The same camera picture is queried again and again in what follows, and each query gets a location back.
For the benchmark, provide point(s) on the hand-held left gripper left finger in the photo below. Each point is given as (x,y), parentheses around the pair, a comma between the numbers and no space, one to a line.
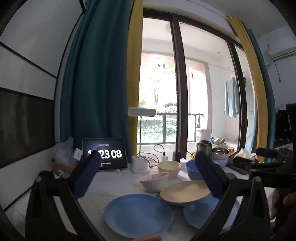
(89,171)

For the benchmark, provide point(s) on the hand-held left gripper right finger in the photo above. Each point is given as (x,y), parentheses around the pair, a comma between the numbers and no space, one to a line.
(208,173)

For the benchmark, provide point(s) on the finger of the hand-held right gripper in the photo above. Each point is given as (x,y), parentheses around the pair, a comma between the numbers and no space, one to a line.
(242,164)
(266,154)

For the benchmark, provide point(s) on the cream bowl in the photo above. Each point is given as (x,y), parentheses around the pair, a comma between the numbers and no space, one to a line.
(171,171)

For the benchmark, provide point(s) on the white bowl pink inside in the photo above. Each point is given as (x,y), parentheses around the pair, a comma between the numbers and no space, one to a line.
(152,185)

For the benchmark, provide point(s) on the blue plate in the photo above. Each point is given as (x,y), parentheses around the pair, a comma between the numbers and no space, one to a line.
(198,215)
(138,215)

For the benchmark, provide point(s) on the person's right hand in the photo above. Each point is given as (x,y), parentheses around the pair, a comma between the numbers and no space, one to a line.
(291,199)

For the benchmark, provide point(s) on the yellow tissue pack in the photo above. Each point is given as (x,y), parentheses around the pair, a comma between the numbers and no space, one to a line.
(245,154)

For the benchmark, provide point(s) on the white textured tablecloth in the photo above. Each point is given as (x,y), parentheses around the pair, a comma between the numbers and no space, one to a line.
(99,185)

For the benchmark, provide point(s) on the light blue bowl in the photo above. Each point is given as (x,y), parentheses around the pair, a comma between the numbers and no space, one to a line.
(222,163)

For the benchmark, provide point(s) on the small white box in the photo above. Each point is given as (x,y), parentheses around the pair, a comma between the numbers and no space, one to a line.
(78,154)

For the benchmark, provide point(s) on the stainless steel bowl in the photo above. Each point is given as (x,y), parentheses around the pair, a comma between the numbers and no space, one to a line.
(219,151)

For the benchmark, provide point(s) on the cardboard box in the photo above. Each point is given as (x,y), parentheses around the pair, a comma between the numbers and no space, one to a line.
(62,167)

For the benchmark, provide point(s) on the steel tumbler black lid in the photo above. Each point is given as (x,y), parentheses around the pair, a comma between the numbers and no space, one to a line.
(203,147)

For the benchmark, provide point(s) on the crumpled white wrapper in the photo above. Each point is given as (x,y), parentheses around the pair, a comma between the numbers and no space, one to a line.
(60,172)

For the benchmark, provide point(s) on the beige plate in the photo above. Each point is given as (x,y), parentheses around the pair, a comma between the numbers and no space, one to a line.
(185,192)

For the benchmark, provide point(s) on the white plastic basket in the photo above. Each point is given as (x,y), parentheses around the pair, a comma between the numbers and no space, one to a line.
(219,143)

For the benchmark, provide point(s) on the clear plastic bag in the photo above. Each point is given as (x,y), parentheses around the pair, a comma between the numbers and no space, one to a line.
(62,150)

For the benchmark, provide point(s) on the black tablet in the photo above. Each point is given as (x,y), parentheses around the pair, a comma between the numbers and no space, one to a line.
(115,144)

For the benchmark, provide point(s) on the white jug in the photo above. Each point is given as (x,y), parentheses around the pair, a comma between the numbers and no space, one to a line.
(203,134)

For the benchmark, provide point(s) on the white charger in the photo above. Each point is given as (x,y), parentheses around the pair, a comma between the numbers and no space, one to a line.
(164,157)

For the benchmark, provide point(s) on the white power strip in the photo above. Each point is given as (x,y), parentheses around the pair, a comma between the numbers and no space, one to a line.
(153,160)

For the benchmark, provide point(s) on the balcony railing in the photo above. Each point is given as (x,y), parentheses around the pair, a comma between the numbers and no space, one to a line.
(165,129)

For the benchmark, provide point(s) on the light blue hanging towel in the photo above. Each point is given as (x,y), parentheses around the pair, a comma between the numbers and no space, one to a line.
(231,99)

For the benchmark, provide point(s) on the yellow curtain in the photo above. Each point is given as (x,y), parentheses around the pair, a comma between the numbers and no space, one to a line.
(134,58)
(252,81)

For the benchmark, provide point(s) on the white desk lamp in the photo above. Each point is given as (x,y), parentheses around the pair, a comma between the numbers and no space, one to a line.
(141,112)

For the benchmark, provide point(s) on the white air conditioner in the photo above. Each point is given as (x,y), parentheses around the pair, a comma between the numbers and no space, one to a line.
(282,44)

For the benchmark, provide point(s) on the dark sliding door frame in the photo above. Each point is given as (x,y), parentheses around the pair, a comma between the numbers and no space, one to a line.
(179,92)

